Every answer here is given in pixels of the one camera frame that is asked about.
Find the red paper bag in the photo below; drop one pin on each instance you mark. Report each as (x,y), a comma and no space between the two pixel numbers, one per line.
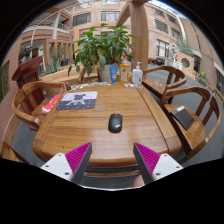
(51,104)

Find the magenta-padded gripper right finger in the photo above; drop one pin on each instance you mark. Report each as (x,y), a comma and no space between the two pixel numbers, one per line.
(163,165)

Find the wooden armchair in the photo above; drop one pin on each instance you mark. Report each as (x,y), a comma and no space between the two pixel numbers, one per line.
(160,85)
(81,75)
(25,100)
(196,133)
(10,153)

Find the small white earbud case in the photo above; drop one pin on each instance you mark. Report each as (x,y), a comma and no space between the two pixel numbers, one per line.
(128,85)

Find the white pump bottle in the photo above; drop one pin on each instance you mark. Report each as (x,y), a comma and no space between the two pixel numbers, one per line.
(137,76)

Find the dark red wooden lectern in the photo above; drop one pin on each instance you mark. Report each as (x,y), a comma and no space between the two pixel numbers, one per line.
(28,71)

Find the blue tube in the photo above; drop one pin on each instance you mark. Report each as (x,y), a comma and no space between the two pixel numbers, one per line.
(113,74)

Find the agave plant in wooden planter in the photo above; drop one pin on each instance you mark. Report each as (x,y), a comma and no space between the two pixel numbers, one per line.
(55,68)

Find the black computer mouse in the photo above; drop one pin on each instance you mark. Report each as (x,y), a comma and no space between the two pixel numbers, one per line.
(115,122)

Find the dark bust statue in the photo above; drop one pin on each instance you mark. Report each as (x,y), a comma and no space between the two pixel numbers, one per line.
(26,53)

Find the potted yellow flowers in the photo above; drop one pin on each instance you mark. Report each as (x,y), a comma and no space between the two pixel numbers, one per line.
(202,77)

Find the yellow liquid bottle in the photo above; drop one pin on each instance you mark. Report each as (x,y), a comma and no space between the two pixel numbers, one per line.
(124,72)

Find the grey white printed mouse pad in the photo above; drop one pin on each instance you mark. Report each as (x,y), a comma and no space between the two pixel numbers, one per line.
(77,100)

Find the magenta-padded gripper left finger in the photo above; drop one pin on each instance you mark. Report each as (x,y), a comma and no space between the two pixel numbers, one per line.
(60,165)

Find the black notebook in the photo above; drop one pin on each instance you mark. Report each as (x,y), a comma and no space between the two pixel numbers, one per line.
(182,117)

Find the white sculpture on pedestal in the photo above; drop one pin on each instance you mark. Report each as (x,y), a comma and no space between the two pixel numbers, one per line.
(174,53)

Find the green plant in white pot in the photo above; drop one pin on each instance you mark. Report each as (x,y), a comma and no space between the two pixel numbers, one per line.
(103,50)

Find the small black round object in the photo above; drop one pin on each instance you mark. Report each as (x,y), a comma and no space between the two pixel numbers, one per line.
(69,88)

